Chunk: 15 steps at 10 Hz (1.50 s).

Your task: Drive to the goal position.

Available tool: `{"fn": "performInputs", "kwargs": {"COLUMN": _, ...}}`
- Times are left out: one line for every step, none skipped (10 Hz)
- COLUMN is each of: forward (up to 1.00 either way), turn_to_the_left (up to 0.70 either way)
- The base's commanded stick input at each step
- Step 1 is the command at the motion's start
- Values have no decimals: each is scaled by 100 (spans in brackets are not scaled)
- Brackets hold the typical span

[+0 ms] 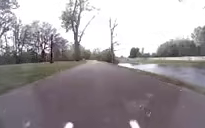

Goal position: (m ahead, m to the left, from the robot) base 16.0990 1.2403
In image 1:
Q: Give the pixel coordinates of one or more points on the bush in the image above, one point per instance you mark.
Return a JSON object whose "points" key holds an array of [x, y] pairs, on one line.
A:
{"points": [[105, 56]]}

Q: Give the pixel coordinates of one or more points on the bare thin tree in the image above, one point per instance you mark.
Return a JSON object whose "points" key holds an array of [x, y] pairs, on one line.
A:
{"points": [[112, 43]]}

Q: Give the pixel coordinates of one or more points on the reddish grey asphalt path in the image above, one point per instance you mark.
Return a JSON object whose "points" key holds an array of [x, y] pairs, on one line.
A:
{"points": [[100, 95]]}

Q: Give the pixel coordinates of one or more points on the large tall tree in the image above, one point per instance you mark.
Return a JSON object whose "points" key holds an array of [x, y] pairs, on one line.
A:
{"points": [[76, 43]]}

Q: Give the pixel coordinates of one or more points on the small dark distant tree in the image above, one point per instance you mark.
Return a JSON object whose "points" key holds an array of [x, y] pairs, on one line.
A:
{"points": [[134, 52]]}

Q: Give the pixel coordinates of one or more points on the dark pole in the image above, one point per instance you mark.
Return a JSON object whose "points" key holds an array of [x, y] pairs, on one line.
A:
{"points": [[51, 50]]}

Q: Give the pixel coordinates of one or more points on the grass bank beyond water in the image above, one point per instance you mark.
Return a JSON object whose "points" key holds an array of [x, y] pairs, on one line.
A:
{"points": [[166, 61]]}

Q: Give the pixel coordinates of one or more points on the grass verge strip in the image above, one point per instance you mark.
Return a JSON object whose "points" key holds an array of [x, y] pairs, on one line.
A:
{"points": [[166, 79]]}

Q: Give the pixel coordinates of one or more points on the robot's own part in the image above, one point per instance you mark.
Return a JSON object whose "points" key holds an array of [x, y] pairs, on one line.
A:
{"points": [[69, 125], [134, 124]]}

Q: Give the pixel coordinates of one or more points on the row of trees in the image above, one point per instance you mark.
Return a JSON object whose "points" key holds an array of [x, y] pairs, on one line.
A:
{"points": [[23, 43]]}

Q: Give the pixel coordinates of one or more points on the grass field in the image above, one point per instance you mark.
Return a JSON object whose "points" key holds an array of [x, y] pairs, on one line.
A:
{"points": [[20, 74]]}

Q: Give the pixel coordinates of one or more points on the water canal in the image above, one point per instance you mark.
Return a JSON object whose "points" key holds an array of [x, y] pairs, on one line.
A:
{"points": [[190, 74]]}

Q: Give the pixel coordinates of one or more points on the group of distant trees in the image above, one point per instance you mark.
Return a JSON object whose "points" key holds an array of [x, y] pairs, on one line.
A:
{"points": [[190, 46]]}

